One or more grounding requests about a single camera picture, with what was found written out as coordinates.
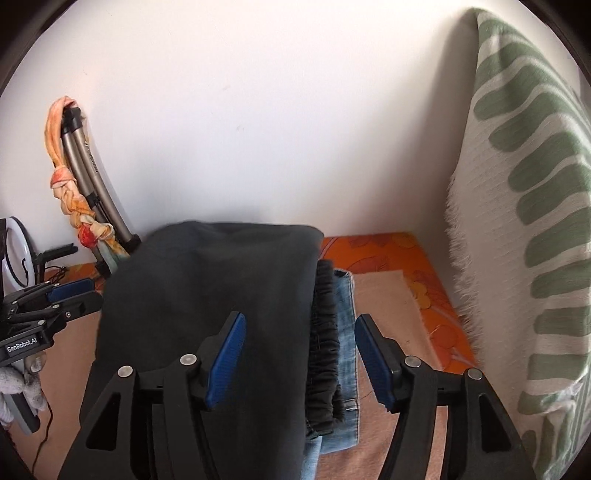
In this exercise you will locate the colourful items by wall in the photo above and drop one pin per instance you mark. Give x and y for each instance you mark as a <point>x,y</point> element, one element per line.
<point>55,138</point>

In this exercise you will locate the green striped white blanket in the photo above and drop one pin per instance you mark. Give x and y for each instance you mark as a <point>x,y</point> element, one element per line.
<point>531,230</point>

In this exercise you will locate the black stand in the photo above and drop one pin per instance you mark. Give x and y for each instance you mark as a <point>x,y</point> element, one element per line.
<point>57,253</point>

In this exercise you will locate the person's left hand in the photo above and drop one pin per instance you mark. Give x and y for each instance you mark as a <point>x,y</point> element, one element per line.
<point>11,383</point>

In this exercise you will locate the folded light blue jeans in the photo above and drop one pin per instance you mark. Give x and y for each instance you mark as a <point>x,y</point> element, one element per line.
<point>346,332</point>

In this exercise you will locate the beige blanket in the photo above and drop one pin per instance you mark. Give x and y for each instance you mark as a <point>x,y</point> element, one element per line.
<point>388,295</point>

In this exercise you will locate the orange printed bed sheet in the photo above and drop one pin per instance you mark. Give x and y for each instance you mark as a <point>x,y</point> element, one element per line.
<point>415,249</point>

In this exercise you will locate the grey metal tripod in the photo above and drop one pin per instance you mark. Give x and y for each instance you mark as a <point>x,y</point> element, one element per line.
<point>90,161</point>

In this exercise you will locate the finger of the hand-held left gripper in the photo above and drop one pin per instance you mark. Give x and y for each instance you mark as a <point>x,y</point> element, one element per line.
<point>69,290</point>
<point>78,305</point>

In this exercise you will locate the dark grey pants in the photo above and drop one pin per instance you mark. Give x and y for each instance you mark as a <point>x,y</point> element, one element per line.
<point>207,277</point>

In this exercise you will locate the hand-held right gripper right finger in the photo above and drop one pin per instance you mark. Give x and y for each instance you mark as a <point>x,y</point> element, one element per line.
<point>374,360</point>

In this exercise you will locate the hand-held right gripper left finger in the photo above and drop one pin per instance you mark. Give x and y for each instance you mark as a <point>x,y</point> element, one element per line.
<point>226,360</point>

